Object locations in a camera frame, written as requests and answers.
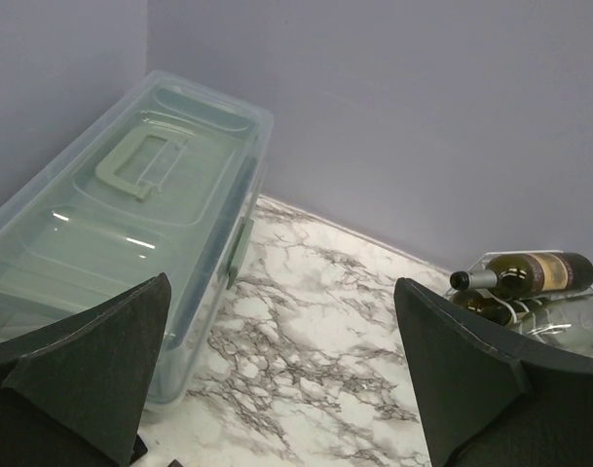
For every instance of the white wire wine rack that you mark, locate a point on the white wire wine rack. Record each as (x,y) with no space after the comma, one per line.
(522,306)

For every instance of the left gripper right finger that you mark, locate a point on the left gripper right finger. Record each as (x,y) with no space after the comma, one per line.
(488,396)

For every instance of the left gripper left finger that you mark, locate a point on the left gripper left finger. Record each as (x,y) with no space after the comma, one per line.
(72,393)

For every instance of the clear plastic storage bin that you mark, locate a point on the clear plastic storage bin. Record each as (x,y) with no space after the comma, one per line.
(164,182)

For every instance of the wine bottle on rack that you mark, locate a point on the wine bottle on rack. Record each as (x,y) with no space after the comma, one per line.
(526,275)

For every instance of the tall clear glass bottle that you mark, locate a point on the tall clear glass bottle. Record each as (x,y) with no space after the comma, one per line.
(566,324)

